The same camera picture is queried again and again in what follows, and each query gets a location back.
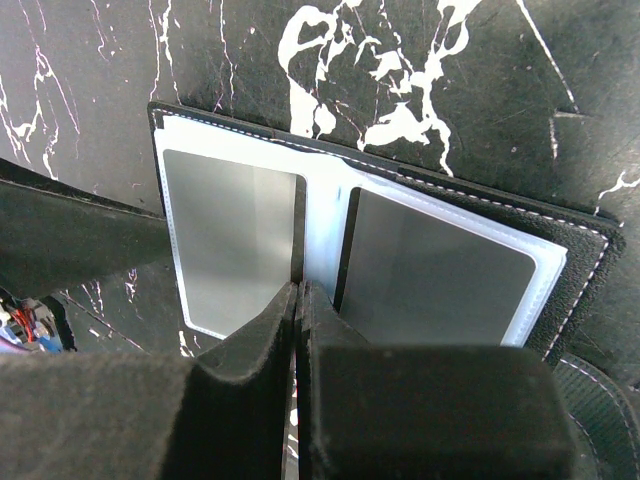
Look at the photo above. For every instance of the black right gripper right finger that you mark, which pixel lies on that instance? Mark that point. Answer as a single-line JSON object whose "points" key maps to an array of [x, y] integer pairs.
{"points": [[422, 412]]}

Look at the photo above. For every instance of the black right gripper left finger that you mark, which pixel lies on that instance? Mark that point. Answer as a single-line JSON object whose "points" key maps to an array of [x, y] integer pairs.
{"points": [[220, 415]]}

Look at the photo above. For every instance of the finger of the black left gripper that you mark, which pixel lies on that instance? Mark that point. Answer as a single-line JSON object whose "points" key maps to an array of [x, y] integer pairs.
{"points": [[54, 236]]}

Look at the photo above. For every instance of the black blue card holder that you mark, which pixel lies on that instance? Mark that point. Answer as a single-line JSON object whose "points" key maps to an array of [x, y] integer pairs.
{"points": [[600, 410]]}

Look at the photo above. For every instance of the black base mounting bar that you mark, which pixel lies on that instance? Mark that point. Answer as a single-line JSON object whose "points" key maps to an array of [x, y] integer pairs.
{"points": [[34, 325]]}

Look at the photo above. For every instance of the black credit card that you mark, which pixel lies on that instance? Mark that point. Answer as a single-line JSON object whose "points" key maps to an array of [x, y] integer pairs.
{"points": [[237, 235], [409, 278]]}

